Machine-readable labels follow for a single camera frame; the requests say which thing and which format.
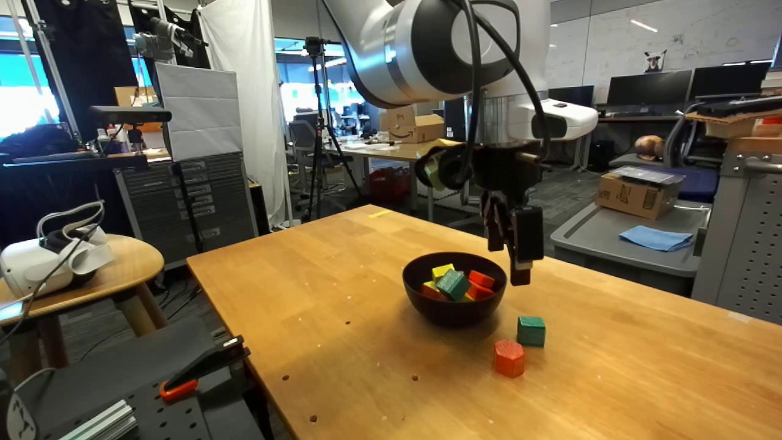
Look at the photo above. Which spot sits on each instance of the black shelf board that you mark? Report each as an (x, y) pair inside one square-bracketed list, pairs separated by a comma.
[(129, 113)]

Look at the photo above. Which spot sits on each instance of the flat grey tray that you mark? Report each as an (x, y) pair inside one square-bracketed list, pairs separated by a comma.
[(651, 174)]

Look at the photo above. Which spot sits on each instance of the white VR headset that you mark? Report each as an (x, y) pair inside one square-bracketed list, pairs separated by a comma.
[(48, 261)]

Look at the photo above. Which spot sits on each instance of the cardboard box smile logo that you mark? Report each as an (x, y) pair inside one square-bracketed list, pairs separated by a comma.
[(411, 125)]

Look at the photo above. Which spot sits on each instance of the blue storage bin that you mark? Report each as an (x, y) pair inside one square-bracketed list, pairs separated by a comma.
[(700, 185)]

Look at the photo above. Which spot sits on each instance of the red hexagonal toy block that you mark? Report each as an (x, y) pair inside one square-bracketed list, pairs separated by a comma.
[(508, 358)]

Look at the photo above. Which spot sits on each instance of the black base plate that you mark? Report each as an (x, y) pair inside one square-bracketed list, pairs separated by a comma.
[(97, 376)]

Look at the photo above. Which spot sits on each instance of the red bin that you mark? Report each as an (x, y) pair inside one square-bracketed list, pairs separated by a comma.
[(392, 185)]

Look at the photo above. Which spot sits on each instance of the round wooden side table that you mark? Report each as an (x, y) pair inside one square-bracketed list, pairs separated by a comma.
[(122, 273)]

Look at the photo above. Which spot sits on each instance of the green cube toy block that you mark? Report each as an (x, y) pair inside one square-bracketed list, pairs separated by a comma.
[(452, 285)]

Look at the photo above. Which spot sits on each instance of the grey plastic tote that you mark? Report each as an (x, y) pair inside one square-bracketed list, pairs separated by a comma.
[(601, 241)]

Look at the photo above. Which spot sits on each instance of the dark filing cabinet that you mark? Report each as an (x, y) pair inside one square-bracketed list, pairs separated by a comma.
[(195, 203)]

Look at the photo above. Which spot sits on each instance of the silver aluminium bar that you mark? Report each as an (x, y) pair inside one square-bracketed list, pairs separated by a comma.
[(101, 421)]

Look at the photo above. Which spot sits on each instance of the red cube toy block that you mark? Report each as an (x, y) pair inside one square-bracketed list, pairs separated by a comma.
[(428, 291)]

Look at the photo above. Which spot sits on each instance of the small teal toy block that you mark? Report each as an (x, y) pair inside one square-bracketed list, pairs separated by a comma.
[(531, 330)]

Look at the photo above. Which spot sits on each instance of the black bowl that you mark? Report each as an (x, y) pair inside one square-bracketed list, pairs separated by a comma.
[(455, 314)]

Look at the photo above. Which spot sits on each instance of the black tripod stand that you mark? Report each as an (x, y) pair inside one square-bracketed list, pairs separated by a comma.
[(319, 107)]

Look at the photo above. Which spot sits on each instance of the white hanging curtain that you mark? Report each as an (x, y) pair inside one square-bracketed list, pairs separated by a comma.
[(245, 99)]

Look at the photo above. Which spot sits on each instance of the black desk monitor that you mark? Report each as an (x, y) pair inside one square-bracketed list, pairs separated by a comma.
[(732, 79), (648, 88)]

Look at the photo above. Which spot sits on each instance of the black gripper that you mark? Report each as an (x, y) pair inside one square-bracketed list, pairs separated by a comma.
[(504, 171)]

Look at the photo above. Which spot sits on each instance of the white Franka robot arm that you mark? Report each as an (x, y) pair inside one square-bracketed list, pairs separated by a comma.
[(406, 49)]

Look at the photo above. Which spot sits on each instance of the small yellow toy block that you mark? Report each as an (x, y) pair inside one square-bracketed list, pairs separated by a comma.
[(443, 270)]

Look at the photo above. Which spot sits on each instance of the wooden office desk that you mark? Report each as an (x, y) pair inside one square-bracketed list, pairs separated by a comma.
[(392, 151)]

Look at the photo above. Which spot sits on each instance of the printed cardboard box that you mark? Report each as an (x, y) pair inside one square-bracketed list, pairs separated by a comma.
[(635, 198)]

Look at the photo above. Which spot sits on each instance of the white foam panel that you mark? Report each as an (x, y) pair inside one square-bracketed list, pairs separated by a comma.
[(199, 110)]

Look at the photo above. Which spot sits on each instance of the small red toy block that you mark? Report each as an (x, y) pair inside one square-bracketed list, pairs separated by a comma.
[(481, 281)]

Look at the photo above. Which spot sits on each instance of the brown round object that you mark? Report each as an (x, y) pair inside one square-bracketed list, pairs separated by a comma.
[(648, 145)]

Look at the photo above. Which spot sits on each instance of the blue cloth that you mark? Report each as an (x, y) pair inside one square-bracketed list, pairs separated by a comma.
[(656, 239)]

